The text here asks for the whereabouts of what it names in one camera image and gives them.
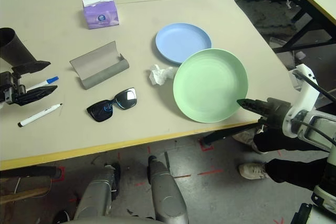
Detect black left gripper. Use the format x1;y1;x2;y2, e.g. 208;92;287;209
0;60;58;106

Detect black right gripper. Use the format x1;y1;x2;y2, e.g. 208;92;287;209
236;97;292;132

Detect white marker black tip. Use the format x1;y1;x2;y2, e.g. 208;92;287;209
17;103;63;127

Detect green plate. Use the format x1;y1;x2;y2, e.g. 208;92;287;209
173;48;249;123

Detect grey glasses case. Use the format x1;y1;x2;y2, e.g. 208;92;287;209
69;40;130;90

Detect black sunglasses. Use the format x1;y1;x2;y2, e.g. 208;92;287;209
86;87;138;123

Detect white tissue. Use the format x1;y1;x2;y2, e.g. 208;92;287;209
149;64;179;86

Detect white marker blue cap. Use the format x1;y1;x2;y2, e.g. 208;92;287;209
26;76;59;92

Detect white bystander sneaker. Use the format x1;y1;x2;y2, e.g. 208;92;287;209
238;163;269;180
232;131;266;155

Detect black plastic cup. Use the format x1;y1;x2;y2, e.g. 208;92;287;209
0;27;36;69

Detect black table base tube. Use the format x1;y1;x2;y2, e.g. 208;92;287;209
0;165;64;179
202;123;263;146

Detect bystander black clothed body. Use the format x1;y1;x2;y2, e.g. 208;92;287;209
253;126;329;190

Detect purple tissue pack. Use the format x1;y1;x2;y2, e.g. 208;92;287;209
81;0;120;30

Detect blue plate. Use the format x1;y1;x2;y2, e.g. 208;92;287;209
155;23;212;65

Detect wooden stick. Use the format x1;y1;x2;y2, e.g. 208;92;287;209
0;187;50;204

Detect silver robot right leg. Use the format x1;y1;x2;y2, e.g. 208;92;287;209
148;155;189;224

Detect silver robot leg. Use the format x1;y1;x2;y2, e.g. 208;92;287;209
75;163;121;221
148;155;189;224

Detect silver robot left leg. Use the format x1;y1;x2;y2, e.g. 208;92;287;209
75;163;121;221

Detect grey robot torso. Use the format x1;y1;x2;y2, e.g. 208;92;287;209
60;216;158;224

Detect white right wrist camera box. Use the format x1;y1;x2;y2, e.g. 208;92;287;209
282;63;322;138

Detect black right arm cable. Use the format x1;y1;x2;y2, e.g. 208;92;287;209
292;70;336;151

